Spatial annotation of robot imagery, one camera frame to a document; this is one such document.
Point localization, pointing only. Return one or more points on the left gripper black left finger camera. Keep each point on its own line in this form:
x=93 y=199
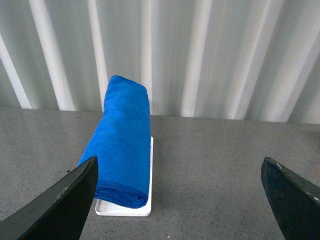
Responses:
x=60 y=212

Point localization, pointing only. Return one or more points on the white towel rack stand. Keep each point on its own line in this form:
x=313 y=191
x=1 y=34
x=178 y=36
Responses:
x=105 y=208

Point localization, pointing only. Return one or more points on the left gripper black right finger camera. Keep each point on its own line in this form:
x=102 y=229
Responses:
x=294 y=201

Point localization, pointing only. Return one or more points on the blue microfiber cloth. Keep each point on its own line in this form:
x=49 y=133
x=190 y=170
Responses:
x=122 y=144

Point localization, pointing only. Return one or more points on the white curtain backdrop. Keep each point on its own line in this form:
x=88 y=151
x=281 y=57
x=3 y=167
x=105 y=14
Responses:
x=226 y=59

